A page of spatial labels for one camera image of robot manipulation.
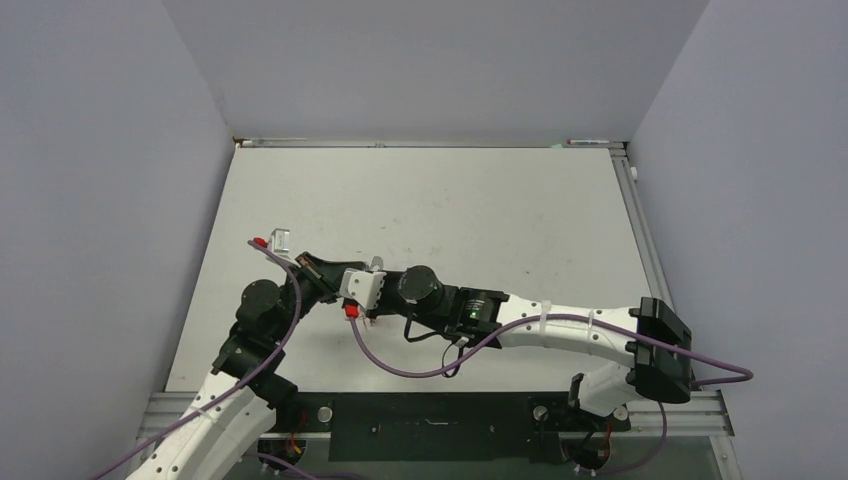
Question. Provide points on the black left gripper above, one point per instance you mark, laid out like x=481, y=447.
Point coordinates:
x=323, y=274

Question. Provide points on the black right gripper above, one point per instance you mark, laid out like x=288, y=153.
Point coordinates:
x=382, y=306

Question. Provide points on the steel oval key holder plate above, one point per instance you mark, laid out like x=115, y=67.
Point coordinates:
x=376, y=264

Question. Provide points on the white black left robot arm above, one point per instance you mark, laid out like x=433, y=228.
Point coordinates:
x=240, y=396

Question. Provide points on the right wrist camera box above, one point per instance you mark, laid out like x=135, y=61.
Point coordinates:
x=362, y=286

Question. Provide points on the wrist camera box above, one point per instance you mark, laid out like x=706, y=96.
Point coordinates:
x=275, y=246
x=362, y=286

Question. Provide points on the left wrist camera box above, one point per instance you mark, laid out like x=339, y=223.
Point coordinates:
x=275, y=246

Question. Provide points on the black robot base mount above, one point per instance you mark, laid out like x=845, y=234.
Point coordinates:
x=542, y=427

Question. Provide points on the aluminium table edge rail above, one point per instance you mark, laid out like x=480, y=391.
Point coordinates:
x=706, y=414

